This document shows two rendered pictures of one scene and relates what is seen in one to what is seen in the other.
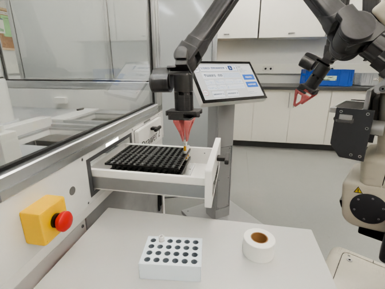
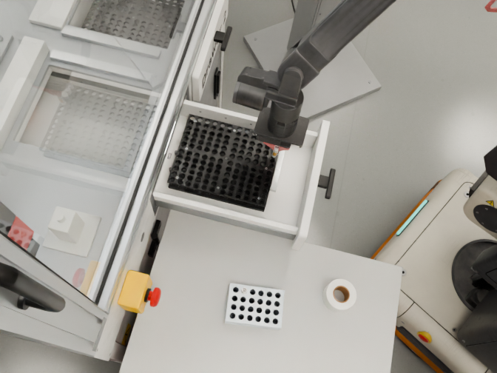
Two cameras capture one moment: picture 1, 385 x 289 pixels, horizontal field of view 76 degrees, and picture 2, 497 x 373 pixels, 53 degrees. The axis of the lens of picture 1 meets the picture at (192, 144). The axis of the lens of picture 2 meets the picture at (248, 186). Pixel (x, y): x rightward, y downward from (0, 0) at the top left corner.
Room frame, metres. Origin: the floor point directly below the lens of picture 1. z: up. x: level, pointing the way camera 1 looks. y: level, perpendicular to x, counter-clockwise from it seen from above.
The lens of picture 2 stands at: (0.25, 0.13, 1.92)
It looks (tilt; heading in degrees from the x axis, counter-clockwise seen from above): 68 degrees down; 352
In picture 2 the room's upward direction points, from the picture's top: 11 degrees clockwise
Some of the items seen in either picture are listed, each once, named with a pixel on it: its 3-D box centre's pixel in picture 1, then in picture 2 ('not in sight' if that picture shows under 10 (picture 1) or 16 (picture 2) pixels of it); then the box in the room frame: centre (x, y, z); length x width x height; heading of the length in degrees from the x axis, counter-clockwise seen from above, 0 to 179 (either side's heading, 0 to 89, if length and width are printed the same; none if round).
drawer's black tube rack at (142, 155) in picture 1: (151, 164); (225, 164); (0.73, 0.13, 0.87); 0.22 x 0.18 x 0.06; 80
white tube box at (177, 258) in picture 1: (172, 257); (254, 306); (0.43, 0.04, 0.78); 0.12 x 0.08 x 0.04; 86
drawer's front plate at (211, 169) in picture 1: (213, 167); (310, 184); (0.69, -0.07, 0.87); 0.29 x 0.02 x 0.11; 170
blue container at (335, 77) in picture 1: (325, 77); not in sight; (3.64, -1.90, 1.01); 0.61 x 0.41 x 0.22; 80
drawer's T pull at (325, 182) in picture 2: (223, 157); (325, 182); (0.69, -0.09, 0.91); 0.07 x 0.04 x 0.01; 170
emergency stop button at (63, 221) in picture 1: (62, 221); (152, 296); (0.42, 0.26, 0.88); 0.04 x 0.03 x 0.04; 170
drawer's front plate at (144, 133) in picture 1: (149, 135); (211, 43); (1.06, 0.19, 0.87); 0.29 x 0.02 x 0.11; 170
